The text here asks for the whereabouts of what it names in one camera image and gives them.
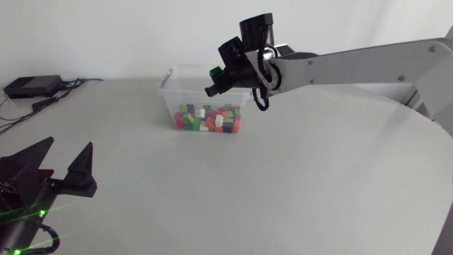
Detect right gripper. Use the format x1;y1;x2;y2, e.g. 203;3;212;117
204;59;265;98

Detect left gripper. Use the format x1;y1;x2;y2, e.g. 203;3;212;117
0;136;98;227

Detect pile of toy bricks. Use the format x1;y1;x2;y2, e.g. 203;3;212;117
173;103;243;134

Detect clear plastic container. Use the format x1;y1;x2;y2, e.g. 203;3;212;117
157;63;253;135

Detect black power brick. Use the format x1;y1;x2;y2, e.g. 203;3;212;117
3;74;64;99

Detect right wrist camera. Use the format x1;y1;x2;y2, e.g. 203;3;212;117
217;36;248;69

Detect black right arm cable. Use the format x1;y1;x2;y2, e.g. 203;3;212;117
251;33;281;112

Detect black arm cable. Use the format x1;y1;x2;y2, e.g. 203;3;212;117
21;222;61;255
251;33;281;112

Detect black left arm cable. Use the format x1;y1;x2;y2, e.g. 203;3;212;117
21;222;61;255

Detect blue cable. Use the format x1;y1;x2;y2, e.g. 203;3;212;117
60;77;104;86

